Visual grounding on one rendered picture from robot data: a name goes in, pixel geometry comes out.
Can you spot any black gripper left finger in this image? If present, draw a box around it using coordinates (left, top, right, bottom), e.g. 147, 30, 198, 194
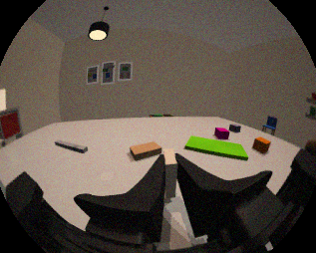
74, 154, 165, 242

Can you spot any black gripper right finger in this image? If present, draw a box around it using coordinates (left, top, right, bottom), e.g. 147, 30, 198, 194
174, 153, 273, 238

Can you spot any magenta block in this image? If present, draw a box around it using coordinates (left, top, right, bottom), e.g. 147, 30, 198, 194
214, 127, 229, 139

